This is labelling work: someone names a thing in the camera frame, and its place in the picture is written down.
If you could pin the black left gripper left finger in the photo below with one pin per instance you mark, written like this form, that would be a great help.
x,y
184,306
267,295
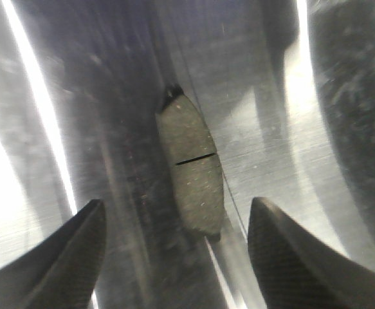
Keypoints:
x,y
60,272

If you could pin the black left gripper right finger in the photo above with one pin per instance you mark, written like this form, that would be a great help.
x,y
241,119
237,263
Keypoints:
x,y
294,269

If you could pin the grey brake pad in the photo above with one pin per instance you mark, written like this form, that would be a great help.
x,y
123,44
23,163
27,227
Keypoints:
x,y
194,164

